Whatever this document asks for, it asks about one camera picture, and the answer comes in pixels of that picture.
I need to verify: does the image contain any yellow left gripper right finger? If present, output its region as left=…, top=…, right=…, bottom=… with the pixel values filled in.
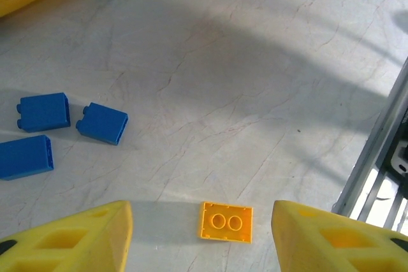
left=273, top=200, right=408, bottom=272

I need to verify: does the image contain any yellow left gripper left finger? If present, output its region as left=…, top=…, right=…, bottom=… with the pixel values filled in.
left=0, top=200, right=134, bottom=272

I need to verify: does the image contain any blue lego brick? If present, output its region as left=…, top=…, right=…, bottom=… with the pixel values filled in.
left=0, top=134, right=55, bottom=181
left=75, top=102, right=129, bottom=147
left=15, top=92, right=71, bottom=133

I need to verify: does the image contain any yellow lego brick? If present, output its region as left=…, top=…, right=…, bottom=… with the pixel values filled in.
left=196, top=201, right=254, bottom=243

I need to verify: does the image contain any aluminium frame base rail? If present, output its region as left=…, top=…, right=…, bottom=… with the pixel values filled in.
left=331, top=57, right=408, bottom=233

